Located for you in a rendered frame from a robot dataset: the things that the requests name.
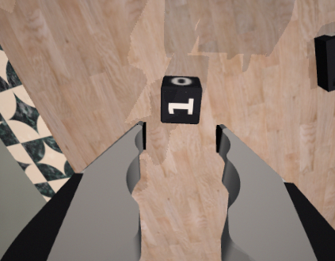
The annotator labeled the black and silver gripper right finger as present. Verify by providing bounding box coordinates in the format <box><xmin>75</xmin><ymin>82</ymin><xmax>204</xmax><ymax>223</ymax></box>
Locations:
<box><xmin>215</xmin><ymin>124</ymin><xmax>335</xmax><ymax>261</ymax></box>

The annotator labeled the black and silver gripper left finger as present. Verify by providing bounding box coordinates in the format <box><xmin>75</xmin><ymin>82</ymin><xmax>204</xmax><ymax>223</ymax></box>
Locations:
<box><xmin>0</xmin><ymin>121</ymin><xmax>147</xmax><ymax>261</ymax></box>

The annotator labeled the black cube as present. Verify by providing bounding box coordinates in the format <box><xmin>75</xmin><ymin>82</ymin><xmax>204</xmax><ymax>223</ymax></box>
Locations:
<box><xmin>161</xmin><ymin>76</ymin><xmax>203</xmax><ymax>124</ymax></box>

